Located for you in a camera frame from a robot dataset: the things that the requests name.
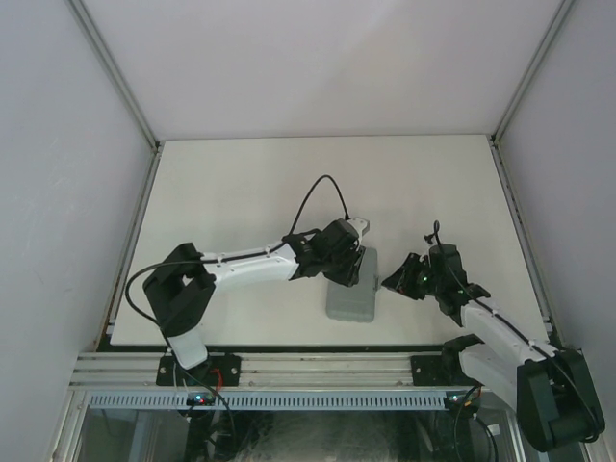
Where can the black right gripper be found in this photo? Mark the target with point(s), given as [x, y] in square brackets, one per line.
[401, 280]

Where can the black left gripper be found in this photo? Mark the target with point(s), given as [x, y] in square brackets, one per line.
[345, 276]

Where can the grey plastic tool case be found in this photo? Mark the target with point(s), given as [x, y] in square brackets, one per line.
[356, 303]

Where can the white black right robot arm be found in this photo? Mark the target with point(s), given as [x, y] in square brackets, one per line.
[549, 388]

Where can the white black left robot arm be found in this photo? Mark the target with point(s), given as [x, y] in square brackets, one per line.
[179, 289]

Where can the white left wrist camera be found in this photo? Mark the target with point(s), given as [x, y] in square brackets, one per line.
[360, 225]

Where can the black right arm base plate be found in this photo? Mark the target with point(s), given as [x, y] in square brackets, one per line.
[430, 371]

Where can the right aluminium frame post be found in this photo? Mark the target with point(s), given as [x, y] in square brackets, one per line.
[545, 45]

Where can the aluminium frame post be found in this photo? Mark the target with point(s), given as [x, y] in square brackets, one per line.
[545, 45]
[104, 55]

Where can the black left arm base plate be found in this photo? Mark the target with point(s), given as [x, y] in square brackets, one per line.
[217, 372]

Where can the aluminium front rail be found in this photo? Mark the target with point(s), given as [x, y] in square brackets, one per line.
[286, 371]

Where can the grey slotted cable duct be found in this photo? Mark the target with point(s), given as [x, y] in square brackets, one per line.
[400, 400]

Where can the left aluminium frame post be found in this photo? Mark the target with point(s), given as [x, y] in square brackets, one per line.
[104, 55]

